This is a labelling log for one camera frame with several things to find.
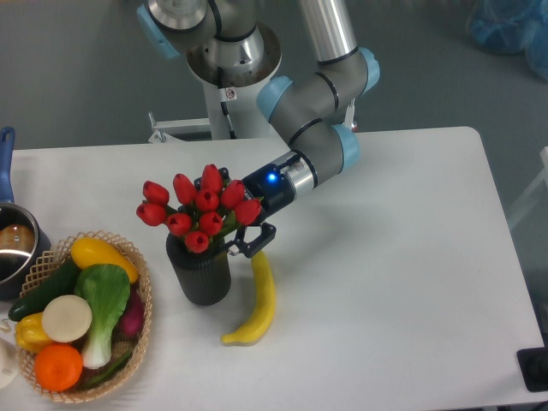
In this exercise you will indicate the green chili pepper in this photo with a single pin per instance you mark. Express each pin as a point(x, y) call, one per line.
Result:
point(116, 366)

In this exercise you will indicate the orange mandarin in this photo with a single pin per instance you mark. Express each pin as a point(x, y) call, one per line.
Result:
point(58, 367)

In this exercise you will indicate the white round object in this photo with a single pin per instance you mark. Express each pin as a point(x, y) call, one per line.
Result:
point(8, 363)

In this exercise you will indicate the white garlic piece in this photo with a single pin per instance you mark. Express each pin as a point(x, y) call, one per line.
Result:
point(5, 326)

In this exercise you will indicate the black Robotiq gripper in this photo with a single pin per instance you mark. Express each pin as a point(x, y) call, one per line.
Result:
point(276, 192)

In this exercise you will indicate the yellow banana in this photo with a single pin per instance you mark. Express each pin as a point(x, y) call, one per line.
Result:
point(259, 322)

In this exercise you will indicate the green bok choy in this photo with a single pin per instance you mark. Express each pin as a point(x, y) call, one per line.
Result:
point(106, 289)

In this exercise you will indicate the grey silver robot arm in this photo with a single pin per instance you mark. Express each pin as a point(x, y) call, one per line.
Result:
point(336, 84)

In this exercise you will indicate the red tulip bouquet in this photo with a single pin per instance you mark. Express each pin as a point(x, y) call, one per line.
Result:
point(210, 208)

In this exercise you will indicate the woven wicker basket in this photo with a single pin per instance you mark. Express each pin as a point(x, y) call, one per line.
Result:
point(44, 267)

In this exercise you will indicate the dark green cucumber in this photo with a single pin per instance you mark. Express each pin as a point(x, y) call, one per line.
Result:
point(60, 282)

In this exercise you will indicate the yellow bell pepper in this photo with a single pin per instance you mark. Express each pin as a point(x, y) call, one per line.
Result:
point(30, 334)

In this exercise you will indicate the white frame at right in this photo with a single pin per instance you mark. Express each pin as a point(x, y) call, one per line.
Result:
point(530, 196)

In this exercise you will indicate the blue plastic bag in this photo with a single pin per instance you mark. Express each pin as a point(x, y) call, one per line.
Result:
point(510, 28)

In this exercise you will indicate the purple red sweet potato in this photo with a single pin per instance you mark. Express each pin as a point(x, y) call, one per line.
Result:
point(132, 320)

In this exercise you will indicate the yellow squash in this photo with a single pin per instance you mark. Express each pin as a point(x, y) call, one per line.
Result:
point(88, 251)

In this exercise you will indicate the blue saucepan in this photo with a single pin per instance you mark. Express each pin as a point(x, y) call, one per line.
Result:
point(22, 239)

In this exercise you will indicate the black device at edge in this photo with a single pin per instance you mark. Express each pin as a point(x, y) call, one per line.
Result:
point(533, 365)

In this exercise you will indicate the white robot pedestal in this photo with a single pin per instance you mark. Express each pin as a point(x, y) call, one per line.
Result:
point(236, 70)

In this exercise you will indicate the dark grey ribbed vase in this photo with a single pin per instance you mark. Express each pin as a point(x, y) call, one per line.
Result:
point(204, 277)

